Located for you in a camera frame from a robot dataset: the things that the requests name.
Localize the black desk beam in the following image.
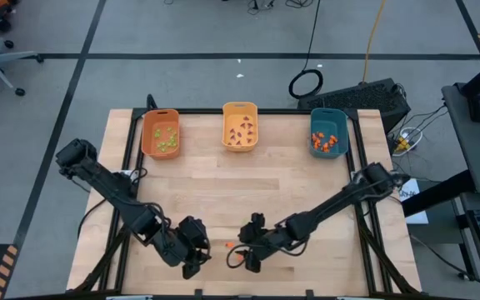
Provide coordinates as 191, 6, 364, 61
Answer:
401, 169, 477, 218

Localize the grey desk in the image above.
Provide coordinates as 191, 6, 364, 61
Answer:
441, 82, 480, 197

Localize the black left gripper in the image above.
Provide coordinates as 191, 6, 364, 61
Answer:
158, 216, 212, 280

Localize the white coiled cable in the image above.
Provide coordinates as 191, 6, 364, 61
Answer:
392, 126, 424, 158

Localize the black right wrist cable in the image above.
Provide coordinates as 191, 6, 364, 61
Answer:
225, 243, 252, 270

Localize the black computer case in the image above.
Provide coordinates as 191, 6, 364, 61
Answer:
297, 77, 412, 134

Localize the yellow plastic bin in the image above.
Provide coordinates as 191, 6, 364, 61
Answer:
222, 102, 259, 153

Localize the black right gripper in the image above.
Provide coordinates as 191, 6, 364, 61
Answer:
238, 212, 291, 274

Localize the teal plastic bin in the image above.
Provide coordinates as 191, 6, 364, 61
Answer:
309, 107, 349, 159

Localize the yellow hanging cable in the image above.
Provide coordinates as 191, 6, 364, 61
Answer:
362, 0, 388, 83

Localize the black coiled floor cable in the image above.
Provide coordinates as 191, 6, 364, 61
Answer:
287, 0, 324, 100

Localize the orange plastic bin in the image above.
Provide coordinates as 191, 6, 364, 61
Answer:
141, 108, 182, 161

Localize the white paper sheet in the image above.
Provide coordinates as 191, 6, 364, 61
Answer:
397, 177, 429, 225

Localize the black cable bundle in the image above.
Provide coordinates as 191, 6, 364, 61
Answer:
246, 0, 315, 16

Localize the black arm base cable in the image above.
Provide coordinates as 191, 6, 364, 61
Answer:
76, 197, 108, 241

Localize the black floor power cable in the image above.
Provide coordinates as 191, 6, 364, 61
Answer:
408, 233, 480, 295

